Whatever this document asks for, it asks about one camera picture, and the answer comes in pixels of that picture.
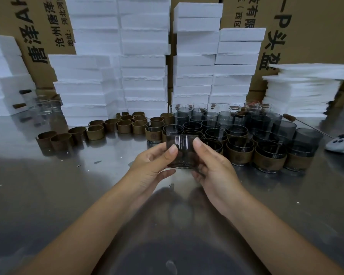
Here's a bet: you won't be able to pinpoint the person's left forearm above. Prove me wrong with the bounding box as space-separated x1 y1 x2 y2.
17 186 141 275

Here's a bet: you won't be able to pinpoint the tall stack white foam blocks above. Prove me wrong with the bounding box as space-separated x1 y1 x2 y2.
48 0 170 126

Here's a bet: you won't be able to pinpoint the person's left hand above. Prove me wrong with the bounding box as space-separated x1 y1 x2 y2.
122 141 179 209

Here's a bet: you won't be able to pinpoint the brown-handled metal rod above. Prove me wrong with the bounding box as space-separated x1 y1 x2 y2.
283 113 334 138

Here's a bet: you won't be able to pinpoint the bunch of clear plastic cups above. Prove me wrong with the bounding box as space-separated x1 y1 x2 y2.
31 95 63 115

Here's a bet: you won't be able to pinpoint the person's right forearm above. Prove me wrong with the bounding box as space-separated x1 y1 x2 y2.
226 197 344 275

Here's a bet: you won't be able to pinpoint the stack of white foam blocks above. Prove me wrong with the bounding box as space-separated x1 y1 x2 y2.
0 34 36 116

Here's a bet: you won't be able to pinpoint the person's right hand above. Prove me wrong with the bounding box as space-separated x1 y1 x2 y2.
191 137 248 221

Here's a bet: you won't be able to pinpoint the group of brown sleeve rings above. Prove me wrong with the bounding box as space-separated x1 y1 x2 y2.
36 111 174 152

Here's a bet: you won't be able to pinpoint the large printed cardboard box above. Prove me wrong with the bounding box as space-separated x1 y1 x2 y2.
220 0 344 91

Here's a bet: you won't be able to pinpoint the stack of thin foam sheets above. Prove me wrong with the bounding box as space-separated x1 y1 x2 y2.
262 63 344 118

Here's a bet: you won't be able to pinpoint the stepped stack white foam blocks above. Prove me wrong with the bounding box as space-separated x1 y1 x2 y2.
171 2 266 105

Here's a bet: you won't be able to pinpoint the cluster of transparent plastic cups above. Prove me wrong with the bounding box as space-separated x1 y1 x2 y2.
169 100 324 152

